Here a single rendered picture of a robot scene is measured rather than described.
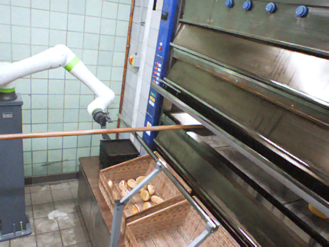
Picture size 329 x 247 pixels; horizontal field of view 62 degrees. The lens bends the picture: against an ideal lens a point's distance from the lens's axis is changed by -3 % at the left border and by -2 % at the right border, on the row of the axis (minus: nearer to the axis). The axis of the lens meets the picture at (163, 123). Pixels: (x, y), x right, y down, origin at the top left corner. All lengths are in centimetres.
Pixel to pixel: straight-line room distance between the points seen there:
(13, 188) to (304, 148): 207
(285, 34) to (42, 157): 258
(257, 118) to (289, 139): 21
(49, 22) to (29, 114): 90
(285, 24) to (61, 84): 211
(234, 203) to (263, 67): 75
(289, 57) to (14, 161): 197
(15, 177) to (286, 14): 212
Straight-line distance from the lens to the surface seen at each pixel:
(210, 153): 176
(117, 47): 293
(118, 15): 289
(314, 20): 134
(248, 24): 158
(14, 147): 231
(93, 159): 266
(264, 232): 156
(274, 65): 141
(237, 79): 157
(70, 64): 199
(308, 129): 132
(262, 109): 146
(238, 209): 165
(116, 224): 166
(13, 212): 264
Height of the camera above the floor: 194
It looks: 22 degrees down
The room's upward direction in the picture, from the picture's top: 10 degrees clockwise
